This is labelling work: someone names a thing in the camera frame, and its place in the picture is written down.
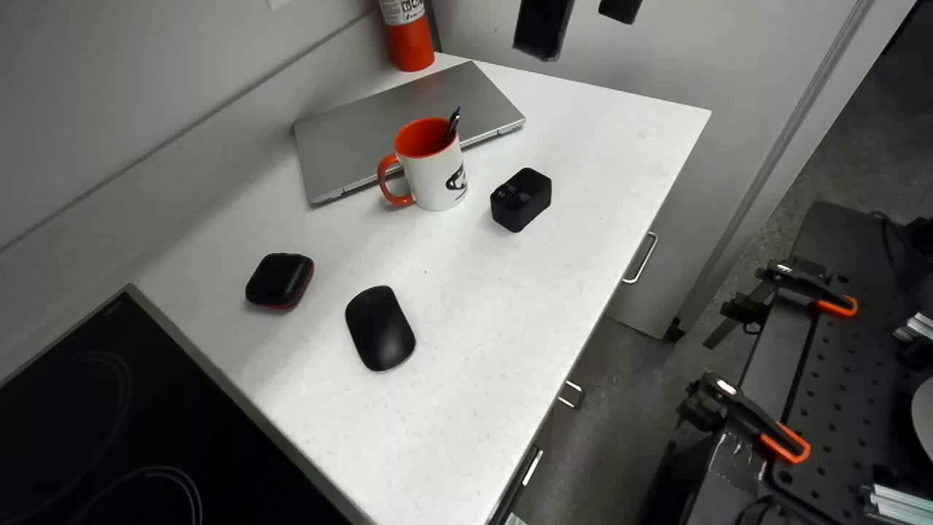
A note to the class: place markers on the black pen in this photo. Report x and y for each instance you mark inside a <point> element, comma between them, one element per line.
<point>454,119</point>

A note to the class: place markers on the white mug with orange interior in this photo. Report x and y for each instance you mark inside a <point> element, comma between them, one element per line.
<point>435,176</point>

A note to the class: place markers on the black cube-shaped device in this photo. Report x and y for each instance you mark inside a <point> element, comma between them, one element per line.
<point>521,198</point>

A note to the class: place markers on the black computer mouse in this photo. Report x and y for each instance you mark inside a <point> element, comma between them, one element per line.
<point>381,326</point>

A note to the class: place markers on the silver closed laptop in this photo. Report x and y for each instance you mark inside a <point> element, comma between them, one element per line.
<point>364,135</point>

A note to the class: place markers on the black earbuds case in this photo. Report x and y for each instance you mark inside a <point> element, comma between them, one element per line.
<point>282,280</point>

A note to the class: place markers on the red fire extinguisher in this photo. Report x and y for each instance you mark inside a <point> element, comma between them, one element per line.
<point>411,33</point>

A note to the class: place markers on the black orange bar clamp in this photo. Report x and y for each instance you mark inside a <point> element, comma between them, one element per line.
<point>753,420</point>
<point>807,289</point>

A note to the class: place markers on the black perforated mounting board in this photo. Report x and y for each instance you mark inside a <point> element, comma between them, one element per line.
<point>848,388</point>

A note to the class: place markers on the black induction cooktop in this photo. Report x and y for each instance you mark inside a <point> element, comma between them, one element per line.
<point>97,427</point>

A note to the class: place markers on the large black wall-mounted box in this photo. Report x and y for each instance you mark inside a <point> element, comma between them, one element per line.
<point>540,23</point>

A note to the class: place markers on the small black wall-mounted box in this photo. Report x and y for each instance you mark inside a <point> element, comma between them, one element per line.
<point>621,9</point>

